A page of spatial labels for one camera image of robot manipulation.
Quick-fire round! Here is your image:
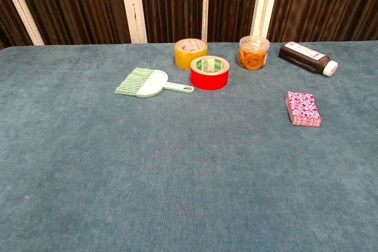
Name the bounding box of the brown pleated curtain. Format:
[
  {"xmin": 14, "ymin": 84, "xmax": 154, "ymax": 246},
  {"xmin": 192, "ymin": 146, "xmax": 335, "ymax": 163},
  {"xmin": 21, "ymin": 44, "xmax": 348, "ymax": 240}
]
[{"xmin": 0, "ymin": 0, "xmax": 378, "ymax": 51}]

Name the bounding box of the mint green dust brush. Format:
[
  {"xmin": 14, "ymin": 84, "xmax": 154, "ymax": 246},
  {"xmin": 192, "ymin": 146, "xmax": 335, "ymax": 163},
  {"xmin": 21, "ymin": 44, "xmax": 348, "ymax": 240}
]
[{"xmin": 114, "ymin": 67, "xmax": 195, "ymax": 99}]

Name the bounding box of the pink and red patterned block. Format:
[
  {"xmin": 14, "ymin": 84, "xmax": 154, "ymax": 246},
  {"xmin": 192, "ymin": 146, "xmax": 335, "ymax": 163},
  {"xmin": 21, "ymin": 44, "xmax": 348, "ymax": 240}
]
[{"xmin": 285, "ymin": 91, "xmax": 322, "ymax": 128}]

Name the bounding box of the slanted white frame post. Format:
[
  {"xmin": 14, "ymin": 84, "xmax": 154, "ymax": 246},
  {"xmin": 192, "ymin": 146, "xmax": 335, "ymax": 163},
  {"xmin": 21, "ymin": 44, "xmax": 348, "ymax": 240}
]
[{"xmin": 0, "ymin": 0, "xmax": 45, "ymax": 46}]

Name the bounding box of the brown bottle white cap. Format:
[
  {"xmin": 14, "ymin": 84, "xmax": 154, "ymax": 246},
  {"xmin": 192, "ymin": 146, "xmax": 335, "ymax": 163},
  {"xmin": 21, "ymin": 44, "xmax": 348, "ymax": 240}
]
[{"xmin": 278, "ymin": 41, "xmax": 339, "ymax": 77}]

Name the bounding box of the yellow clear tape roll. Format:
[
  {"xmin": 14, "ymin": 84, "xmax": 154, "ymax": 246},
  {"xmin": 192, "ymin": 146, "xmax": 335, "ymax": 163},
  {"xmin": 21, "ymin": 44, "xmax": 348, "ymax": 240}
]
[{"xmin": 174, "ymin": 38, "xmax": 208, "ymax": 71}]

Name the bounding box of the red tape roll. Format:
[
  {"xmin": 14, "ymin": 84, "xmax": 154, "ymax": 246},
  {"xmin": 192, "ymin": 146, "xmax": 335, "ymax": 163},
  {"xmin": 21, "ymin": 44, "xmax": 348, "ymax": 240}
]
[{"xmin": 190, "ymin": 55, "xmax": 230, "ymax": 91}]

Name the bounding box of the wide white frame post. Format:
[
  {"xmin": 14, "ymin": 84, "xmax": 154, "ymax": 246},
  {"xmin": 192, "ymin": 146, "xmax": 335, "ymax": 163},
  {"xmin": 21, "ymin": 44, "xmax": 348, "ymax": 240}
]
[
  {"xmin": 118, "ymin": 0, "xmax": 148, "ymax": 44},
  {"xmin": 250, "ymin": 0, "xmax": 282, "ymax": 43}
]

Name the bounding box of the blue table cloth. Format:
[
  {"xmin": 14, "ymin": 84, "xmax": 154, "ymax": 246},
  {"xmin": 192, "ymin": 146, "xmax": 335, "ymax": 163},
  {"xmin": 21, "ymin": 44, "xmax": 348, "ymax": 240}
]
[{"xmin": 0, "ymin": 40, "xmax": 378, "ymax": 252}]

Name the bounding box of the thin white frame post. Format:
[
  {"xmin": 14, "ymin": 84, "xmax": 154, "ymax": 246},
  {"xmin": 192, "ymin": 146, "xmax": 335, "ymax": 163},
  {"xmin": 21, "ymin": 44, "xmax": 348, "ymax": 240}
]
[{"xmin": 201, "ymin": 0, "xmax": 211, "ymax": 43}]

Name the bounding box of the clear jar of rubber bands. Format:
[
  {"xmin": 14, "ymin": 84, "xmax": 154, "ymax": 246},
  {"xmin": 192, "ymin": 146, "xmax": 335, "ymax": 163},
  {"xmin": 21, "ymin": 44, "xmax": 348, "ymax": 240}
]
[{"xmin": 236, "ymin": 35, "xmax": 271, "ymax": 71}]

